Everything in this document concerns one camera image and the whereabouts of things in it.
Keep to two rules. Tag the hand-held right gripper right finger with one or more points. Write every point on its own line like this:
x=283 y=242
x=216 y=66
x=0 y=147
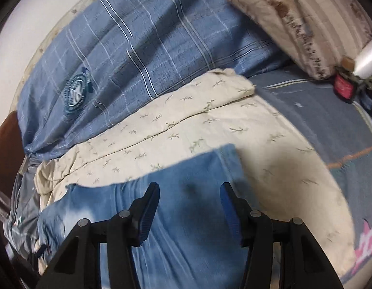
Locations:
x=231 y=213

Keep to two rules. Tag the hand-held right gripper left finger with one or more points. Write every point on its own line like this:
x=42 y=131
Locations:
x=149 y=206

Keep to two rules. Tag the blue denim pants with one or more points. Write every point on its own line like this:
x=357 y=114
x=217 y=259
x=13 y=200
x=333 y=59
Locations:
x=179 y=246

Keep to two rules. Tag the cream leaf print blanket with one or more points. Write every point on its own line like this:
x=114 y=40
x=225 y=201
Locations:
x=204 y=126

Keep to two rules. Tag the grey blue starry bed sheet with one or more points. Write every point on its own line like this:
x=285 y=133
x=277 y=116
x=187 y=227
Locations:
x=324 y=120

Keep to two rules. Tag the brown wooden headboard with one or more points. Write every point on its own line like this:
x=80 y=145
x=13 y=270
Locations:
x=5 y=144

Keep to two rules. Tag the blue plaid quilt with emblem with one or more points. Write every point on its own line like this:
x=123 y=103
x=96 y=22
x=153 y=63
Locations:
x=128 y=36

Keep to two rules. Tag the clear plastic wrap roll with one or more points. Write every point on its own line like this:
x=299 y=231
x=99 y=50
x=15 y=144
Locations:
x=366 y=57

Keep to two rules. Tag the beige striped pillow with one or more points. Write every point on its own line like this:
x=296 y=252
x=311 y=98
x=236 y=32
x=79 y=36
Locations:
x=294 y=15

